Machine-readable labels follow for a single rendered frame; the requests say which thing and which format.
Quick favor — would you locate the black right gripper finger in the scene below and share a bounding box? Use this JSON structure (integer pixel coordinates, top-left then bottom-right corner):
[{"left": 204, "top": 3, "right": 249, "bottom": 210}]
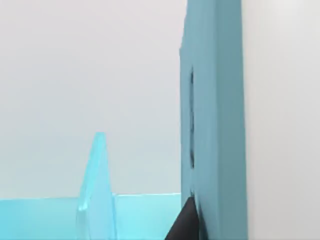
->
[{"left": 163, "top": 196, "right": 201, "bottom": 240}]

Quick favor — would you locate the light blue rack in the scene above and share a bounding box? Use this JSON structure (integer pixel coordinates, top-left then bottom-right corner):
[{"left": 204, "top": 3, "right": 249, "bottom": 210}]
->
[{"left": 0, "top": 131, "right": 182, "bottom": 240}]

